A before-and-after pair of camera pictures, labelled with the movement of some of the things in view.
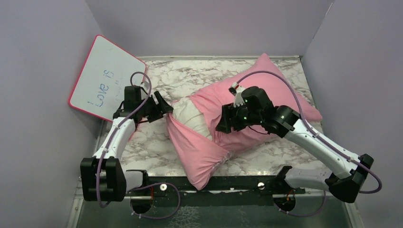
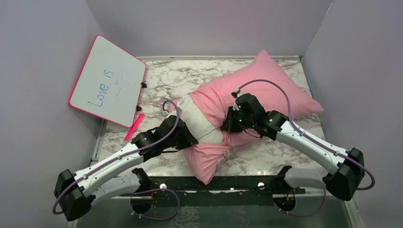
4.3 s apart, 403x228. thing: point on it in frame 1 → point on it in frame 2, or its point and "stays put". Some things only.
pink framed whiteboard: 100,87 stays put
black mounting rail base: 253,190 stays put
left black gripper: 164,107 → 188,141
